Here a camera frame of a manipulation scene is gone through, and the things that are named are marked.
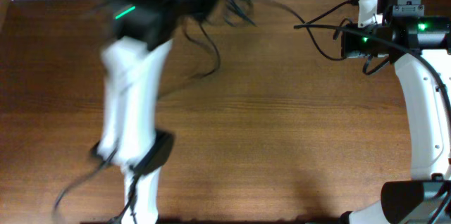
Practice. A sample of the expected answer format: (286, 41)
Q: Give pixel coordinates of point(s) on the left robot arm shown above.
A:
(143, 36)

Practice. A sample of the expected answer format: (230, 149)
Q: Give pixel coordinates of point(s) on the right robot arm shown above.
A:
(418, 47)

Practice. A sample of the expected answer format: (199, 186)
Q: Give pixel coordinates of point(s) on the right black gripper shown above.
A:
(352, 41)

